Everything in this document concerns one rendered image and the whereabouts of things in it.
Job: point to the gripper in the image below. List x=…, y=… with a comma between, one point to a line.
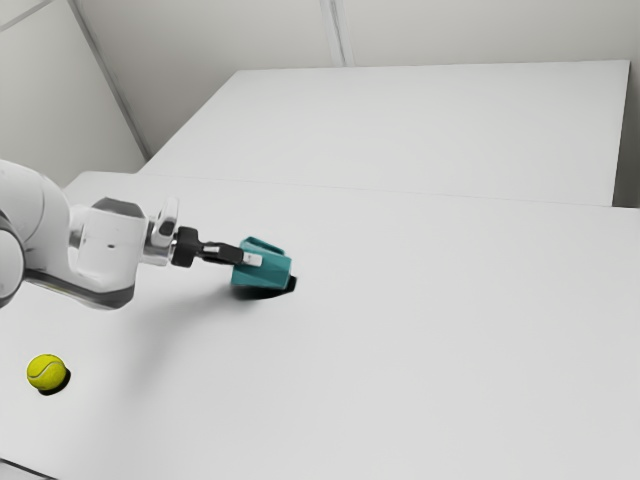
x=186, y=247

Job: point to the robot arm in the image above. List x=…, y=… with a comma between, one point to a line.
x=50, y=235

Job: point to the teal faceted mug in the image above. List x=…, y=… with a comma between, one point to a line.
x=265, y=272

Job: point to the yellow tennis ball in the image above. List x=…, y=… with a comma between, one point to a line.
x=46, y=372

